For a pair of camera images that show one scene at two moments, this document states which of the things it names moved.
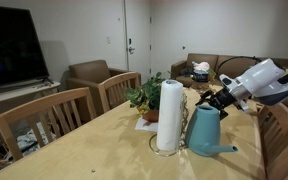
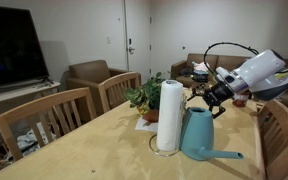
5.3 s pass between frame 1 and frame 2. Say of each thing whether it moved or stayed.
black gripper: moved
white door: stayed
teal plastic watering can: moved
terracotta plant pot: stayed
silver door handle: stayed
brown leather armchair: stayed
